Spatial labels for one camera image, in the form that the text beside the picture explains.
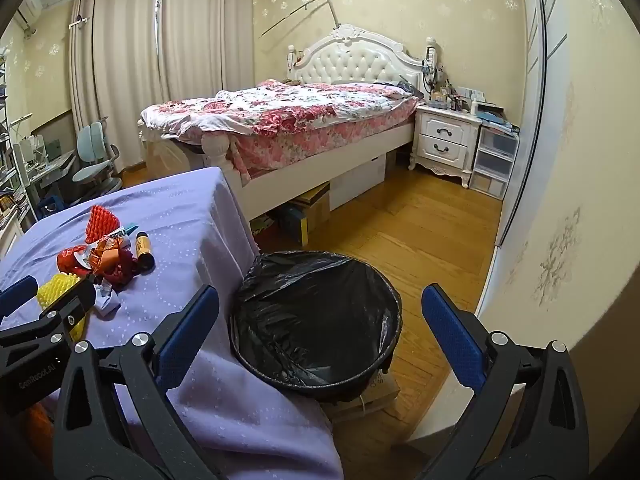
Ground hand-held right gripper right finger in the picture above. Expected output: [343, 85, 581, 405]
[415, 284, 591, 480]

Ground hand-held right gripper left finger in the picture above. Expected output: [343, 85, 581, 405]
[52, 285, 226, 480]

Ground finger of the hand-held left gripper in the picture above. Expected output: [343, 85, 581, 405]
[0, 276, 40, 320]
[0, 276, 97, 348]

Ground yellow foam fruit net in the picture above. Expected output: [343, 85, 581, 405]
[37, 272, 86, 343]

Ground white paper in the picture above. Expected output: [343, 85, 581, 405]
[90, 282, 121, 318]

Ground white printed packet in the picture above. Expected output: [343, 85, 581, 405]
[87, 227, 126, 261]

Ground amber bottle with black cap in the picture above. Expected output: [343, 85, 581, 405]
[134, 231, 156, 273]

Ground bin with black liner bag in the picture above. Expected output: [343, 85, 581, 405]
[230, 251, 403, 403]

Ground crumpled orange plastic bag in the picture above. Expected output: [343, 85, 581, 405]
[92, 237, 131, 272]

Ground dark red plastic bag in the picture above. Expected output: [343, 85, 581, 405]
[112, 247, 143, 288]

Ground flat cardboard box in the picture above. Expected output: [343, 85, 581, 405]
[325, 365, 403, 423]

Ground red foam fruit net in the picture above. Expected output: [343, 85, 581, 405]
[85, 204, 122, 242]

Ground purple tablecloth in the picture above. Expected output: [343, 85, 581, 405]
[0, 166, 346, 480]

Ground white bookshelf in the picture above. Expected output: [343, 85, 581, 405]
[0, 45, 31, 261]

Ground grey study desk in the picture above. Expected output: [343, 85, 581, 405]
[15, 135, 76, 221]

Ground clear plastic drawer unit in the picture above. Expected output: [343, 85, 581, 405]
[470, 125, 520, 201]

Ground light blue desk chair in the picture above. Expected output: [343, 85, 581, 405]
[72, 116, 123, 193]

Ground brown cardboard box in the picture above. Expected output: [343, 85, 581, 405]
[280, 182, 332, 246]

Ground white storage box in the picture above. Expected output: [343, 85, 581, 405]
[327, 152, 387, 211]

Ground white nightstand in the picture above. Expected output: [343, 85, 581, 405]
[409, 105, 483, 190]

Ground patterned sliding wardrobe door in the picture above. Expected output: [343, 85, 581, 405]
[475, 0, 631, 441]

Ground floral bed sheet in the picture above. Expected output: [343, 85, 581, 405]
[227, 107, 417, 181]

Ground pile of small nightstand items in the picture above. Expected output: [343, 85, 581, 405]
[422, 37, 521, 133]

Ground floral quilt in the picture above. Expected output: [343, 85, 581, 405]
[140, 79, 418, 143]

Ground white air conditioner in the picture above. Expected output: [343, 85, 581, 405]
[15, 0, 43, 36]

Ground beige curtains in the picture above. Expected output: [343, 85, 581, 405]
[70, 0, 256, 173]

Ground thin fishing rod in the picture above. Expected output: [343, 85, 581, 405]
[260, 0, 343, 38]

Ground white bed frame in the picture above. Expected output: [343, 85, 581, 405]
[137, 25, 426, 221]

